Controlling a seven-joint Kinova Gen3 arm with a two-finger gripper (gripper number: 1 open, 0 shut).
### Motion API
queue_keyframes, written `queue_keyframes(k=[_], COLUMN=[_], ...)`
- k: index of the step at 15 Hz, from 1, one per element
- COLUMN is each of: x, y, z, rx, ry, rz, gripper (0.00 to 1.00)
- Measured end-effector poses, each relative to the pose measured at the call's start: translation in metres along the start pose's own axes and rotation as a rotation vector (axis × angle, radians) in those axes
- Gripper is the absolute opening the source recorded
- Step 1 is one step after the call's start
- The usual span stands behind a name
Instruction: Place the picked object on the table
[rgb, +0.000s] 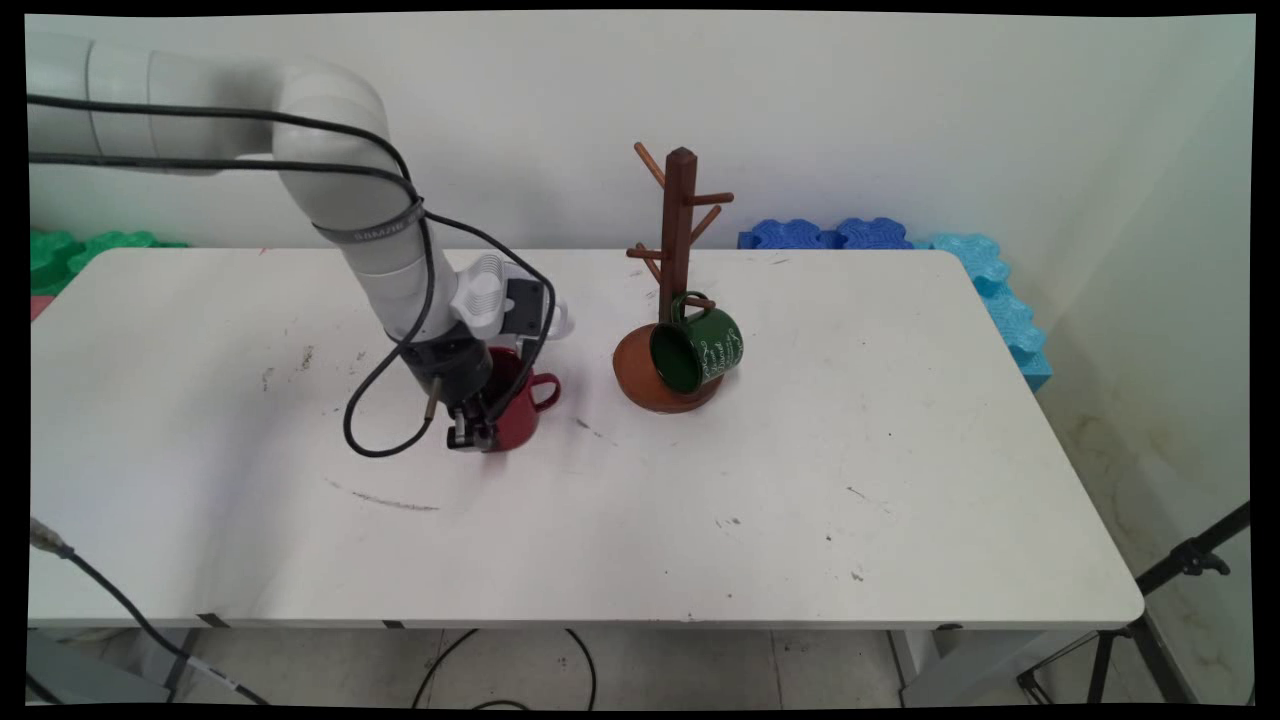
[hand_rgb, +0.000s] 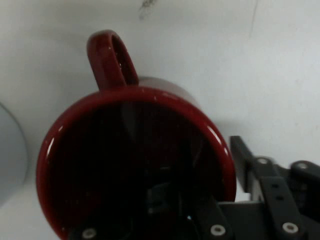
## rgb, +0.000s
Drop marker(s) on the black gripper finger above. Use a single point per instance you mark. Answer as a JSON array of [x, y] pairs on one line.
[[488, 425], [462, 430]]

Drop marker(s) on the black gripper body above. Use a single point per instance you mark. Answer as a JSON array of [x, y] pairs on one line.
[[450, 370]]

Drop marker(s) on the red mug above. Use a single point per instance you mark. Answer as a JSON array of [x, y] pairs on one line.
[[520, 415]]

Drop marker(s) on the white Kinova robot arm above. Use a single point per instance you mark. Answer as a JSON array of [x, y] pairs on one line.
[[330, 130]]

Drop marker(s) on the white enamel mug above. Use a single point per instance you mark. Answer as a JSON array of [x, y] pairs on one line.
[[563, 322]]

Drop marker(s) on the dark green mug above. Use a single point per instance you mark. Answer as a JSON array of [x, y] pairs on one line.
[[722, 350]]

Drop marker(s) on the brown wooden mug tree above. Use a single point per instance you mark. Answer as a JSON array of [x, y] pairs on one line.
[[678, 230]]

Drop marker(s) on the white table leg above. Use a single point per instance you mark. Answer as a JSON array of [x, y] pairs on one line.
[[178, 645], [915, 665]]

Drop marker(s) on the dark blue foam tile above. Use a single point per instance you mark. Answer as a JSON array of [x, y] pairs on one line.
[[790, 236], [875, 234]]

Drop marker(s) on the green foam tile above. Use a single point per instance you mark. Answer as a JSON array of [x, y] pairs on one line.
[[70, 260]]

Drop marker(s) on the pink foam tile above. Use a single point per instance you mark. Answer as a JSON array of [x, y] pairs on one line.
[[40, 304]]

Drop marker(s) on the light blue foam tile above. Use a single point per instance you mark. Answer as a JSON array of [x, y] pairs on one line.
[[1010, 315]]

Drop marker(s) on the black tripod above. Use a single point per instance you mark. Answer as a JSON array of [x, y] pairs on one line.
[[1185, 560]]

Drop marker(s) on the white ribbed camera mount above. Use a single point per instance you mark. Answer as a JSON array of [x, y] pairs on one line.
[[485, 295]]

